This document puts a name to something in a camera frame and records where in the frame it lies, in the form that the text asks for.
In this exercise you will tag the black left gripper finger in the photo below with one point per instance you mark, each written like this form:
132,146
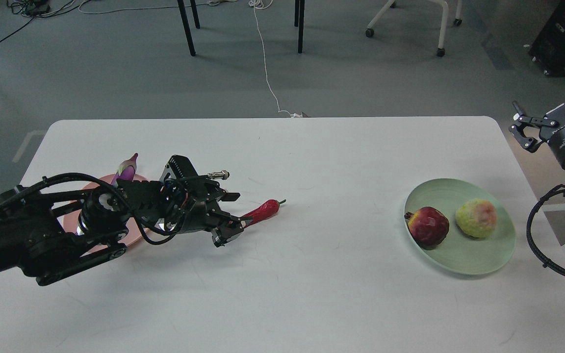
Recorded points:
224,196
226,227

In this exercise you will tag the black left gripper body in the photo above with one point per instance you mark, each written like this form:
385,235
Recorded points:
192,198

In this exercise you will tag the red chili pepper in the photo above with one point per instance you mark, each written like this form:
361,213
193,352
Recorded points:
264,212

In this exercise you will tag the purple eggplant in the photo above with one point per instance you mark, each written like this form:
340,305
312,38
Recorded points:
126,170

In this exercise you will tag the green yellow guava fruit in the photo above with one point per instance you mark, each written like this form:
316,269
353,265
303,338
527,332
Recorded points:
477,218

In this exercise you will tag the red pomegranate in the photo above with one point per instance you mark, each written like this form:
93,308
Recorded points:
427,226

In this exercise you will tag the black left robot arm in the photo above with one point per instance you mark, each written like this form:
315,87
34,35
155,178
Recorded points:
33,239

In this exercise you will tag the pink plate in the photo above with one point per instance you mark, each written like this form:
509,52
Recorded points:
90,218

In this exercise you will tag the light green plate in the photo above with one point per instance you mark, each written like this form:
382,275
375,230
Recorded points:
459,252

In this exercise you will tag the black table legs left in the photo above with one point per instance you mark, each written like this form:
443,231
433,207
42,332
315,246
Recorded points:
186,23

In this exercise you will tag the black table legs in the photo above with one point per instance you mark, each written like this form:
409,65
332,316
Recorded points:
299,21
186,23

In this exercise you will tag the white wheeled chair base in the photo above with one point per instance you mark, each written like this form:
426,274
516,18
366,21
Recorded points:
430,17

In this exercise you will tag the black table legs right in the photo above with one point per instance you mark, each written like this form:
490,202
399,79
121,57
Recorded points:
299,21

